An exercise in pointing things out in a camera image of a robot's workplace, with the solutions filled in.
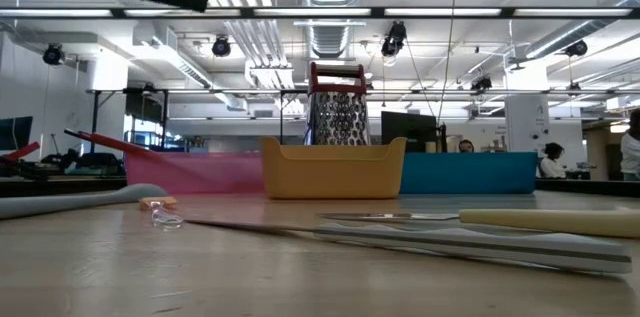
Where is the orange brush clear handle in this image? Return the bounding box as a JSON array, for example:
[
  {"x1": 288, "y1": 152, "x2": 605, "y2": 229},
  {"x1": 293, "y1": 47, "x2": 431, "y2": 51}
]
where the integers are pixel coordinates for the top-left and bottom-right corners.
[{"x1": 138, "y1": 195, "x2": 185, "y2": 231}]

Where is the cream handled knife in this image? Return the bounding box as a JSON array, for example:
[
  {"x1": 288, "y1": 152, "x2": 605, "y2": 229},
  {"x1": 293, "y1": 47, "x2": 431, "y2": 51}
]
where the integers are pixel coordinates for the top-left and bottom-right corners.
[{"x1": 317, "y1": 208, "x2": 640, "y2": 239}]

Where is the black ceiling spotlight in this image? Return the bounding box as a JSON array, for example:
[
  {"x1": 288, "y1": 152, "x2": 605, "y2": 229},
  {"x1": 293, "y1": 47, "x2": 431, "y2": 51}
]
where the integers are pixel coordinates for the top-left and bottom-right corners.
[
  {"x1": 564, "y1": 39, "x2": 589, "y2": 58},
  {"x1": 469, "y1": 75, "x2": 494, "y2": 93},
  {"x1": 380, "y1": 21, "x2": 408, "y2": 58},
  {"x1": 211, "y1": 34, "x2": 233, "y2": 58},
  {"x1": 42, "y1": 42, "x2": 65, "y2": 67}
]

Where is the black overhead crossbar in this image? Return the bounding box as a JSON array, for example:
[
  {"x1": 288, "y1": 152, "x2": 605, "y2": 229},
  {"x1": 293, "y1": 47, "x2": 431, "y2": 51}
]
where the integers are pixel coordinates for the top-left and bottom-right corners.
[{"x1": 0, "y1": 5, "x2": 640, "y2": 20}]

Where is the white pillar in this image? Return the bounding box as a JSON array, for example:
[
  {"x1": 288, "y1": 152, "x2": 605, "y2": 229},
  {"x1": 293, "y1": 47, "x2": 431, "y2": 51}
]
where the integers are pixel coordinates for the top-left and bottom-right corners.
[{"x1": 504, "y1": 64, "x2": 552, "y2": 181}]

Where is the black monitor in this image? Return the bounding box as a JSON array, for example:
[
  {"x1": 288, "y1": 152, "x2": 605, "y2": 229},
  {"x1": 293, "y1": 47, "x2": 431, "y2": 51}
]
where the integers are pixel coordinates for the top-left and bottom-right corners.
[
  {"x1": 0, "y1": 115, "x2": 34, "y2": 152},
  {"x1": 380, "y1": 110, "x2": 438, "y2": 153}
]

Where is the black background equipment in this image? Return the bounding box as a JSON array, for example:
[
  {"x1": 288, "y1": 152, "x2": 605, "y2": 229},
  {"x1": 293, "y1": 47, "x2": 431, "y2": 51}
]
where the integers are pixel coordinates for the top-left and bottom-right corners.
[{"x1": 0, "y1": 149, "x2": 126, "y2": 181}]

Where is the pink plastic bin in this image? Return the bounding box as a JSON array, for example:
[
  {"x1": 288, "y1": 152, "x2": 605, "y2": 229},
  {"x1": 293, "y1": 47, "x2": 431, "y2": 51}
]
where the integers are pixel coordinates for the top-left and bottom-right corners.
[{"x1": 124, "y1": 151, "x2": 266, "y2": 196}]

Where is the teal plastic bin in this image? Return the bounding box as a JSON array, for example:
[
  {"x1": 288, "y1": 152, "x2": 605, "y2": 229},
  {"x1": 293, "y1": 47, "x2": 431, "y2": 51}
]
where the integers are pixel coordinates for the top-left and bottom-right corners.
[{"x1": 399, "y1": 151, "x2": 539, "y2": 195}]

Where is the red bar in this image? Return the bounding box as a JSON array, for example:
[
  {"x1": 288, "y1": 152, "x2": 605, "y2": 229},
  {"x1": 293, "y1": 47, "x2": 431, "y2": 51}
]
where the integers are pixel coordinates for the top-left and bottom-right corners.
[{"x1": 0, "y1": 140, "x2": 40, "y2": 163}]

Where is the wooden cabinet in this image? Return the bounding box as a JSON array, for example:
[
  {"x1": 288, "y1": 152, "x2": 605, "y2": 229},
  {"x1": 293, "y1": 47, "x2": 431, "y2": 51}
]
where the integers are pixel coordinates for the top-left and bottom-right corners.
[{"x1": 584, "y1": 121, "x2": 617, "y2": 182}]

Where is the grey silicone spatula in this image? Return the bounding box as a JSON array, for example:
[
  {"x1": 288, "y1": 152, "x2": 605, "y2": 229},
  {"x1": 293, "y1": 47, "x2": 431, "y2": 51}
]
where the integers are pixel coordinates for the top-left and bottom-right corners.
[{"x1": 0, "y1": 183, "x2": 169, "y2": 221}]

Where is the yellow plastic bin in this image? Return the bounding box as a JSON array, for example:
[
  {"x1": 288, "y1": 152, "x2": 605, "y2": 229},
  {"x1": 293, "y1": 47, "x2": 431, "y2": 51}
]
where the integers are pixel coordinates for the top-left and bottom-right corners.
[{"x1": 259, "y1": 135, "x2": 408, "y2": 201}]

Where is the red handled spatula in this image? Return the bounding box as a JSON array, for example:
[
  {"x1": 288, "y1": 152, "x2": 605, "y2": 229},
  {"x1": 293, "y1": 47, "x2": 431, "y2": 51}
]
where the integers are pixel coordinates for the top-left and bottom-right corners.
[{"x1": 74, "y1": 131, "x2": 169, "y2": 164}]

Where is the steel box grater red handle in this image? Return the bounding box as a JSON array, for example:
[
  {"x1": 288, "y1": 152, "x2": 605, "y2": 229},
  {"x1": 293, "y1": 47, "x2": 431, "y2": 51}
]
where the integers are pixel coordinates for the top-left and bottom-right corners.
[{"x1": 304, "y1": 61, "x2": 372, "y2": 147}]

